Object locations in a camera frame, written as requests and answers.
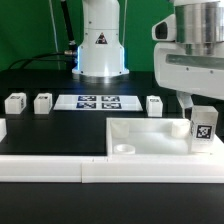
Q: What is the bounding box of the black cable with connector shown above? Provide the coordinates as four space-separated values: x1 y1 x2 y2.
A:
7 50 79 70

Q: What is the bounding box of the white fence bar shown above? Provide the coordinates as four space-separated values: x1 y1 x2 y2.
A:
0 118 7 142
0 156 224 183

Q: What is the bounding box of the white left fence bar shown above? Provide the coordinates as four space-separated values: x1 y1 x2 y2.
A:
0 118 7 142

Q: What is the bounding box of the black upright cable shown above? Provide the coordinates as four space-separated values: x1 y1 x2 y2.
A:
60 0 78 53

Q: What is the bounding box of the white square tabletop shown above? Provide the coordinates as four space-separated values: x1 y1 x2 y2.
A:
106 118 224 156

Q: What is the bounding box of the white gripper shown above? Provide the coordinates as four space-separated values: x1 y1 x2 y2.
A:
154 42 224 118

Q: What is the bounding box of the white front fence bar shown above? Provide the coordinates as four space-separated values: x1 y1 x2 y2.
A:
0 156 224 183

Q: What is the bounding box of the thin white cable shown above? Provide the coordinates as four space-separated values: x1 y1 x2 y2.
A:
48 0 62 71

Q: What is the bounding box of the white sheet with markers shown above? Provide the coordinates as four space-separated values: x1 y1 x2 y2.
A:
54 95 142 111

